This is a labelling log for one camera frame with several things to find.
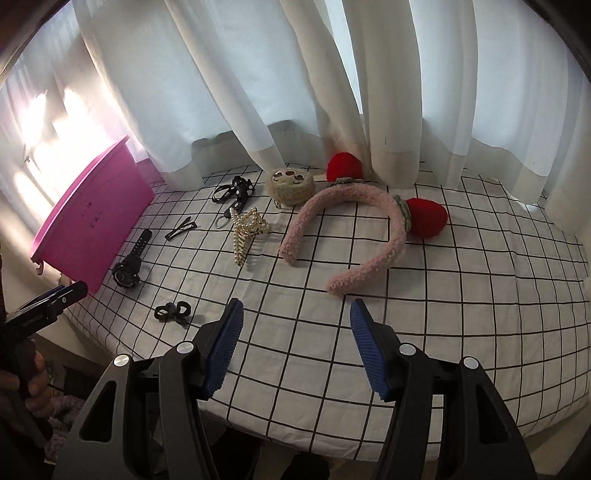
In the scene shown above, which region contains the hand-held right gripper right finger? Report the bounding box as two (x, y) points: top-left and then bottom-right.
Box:
(349, 298), (539, 480)

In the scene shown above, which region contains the cream curtain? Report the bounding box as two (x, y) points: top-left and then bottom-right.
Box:
(73, 0), (477, 191)

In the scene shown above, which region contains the pink strawberry headband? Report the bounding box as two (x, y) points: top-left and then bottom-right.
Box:
(278, 152), (450, 295)

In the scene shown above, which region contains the black polka dot strap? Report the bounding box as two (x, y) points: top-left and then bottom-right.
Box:
(212, 176), (255, 206)

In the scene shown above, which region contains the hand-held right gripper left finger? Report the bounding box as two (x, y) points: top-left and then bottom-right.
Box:
(52, 298), (245, 480)

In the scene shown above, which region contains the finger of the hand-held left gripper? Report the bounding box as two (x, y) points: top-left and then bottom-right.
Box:
(20, 285), (66, 310)
(34, 281), (89, 325)

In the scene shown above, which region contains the person's left hand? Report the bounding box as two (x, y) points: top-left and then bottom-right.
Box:
(20, 352), (53, 408)

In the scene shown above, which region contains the white sheer curtain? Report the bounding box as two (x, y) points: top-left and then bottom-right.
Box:
(0, 0), (591, 259)

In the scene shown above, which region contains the beige plush round pouch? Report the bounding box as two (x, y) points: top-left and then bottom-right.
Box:
(264, 168), (316, 211)

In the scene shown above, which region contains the pink plastic basin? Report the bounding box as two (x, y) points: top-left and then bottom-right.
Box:
(30, 135), (156, 296)

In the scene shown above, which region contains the pearl keychain with silver ring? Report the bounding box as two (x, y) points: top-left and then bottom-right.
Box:
(215, 207), (270, 268)

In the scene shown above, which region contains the black hair clip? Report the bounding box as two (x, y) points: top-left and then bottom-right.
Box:
(164, 216), (197, 241)

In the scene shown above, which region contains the black hair tie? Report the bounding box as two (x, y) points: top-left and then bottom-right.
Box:
(154, 300), (191, 325)

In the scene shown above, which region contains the black wrist watch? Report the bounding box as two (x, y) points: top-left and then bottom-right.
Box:
(112, 229), (153, 291)

